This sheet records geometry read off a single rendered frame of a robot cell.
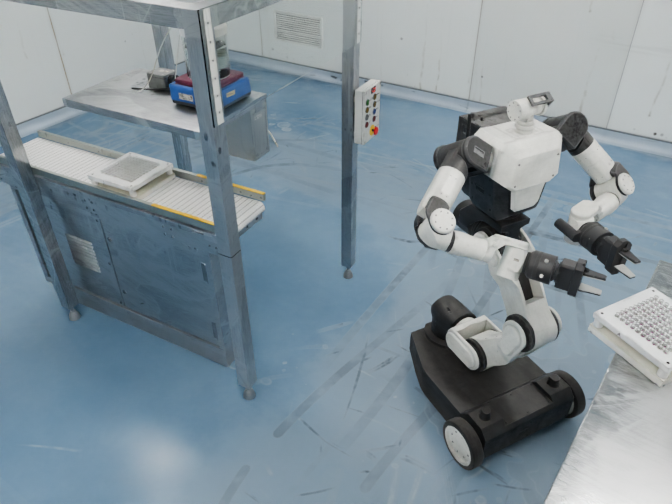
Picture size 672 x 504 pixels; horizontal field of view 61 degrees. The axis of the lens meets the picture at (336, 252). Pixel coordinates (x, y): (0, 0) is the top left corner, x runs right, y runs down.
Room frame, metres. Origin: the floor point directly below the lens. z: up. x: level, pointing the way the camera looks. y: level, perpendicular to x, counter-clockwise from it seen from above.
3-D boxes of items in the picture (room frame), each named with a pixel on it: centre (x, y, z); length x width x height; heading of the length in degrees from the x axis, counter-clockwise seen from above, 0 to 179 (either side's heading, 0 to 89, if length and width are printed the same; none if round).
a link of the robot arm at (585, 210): (1.60, -0.82, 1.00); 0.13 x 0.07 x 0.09; 132
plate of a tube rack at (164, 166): (2.14, 0.86, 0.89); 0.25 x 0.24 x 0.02; 152
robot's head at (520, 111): (1.72, -0.60, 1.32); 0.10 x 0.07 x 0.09; 117
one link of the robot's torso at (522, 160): (1.78, -0.58, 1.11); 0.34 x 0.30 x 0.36; 117
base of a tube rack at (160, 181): (2.14, 0.86, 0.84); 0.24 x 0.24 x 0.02; 62
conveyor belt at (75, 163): (2.19, 0.94, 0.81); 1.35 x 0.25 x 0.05; 62
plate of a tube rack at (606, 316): (1.16, -0.90, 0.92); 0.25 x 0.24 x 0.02; 117
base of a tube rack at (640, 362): (1.16, -0.90, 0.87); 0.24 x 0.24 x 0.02; 27
